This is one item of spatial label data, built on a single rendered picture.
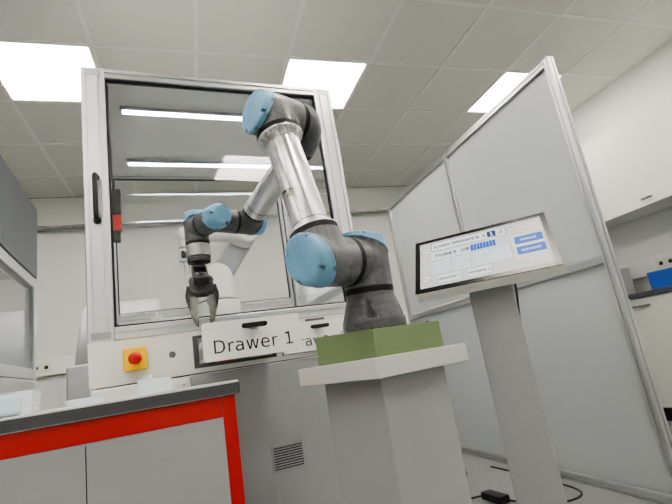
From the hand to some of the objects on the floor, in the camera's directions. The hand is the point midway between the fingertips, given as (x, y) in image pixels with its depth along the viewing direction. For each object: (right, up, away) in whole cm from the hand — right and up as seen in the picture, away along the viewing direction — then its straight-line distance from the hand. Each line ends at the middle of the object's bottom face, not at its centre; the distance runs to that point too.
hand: (204, 321), depth 135 cm
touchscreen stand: (+113, -83, +14) cm, 141 cm away
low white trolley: (-10, -91, -36) cm, 98 cm away
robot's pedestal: (+62, -76, -48) cm, 109 cm away
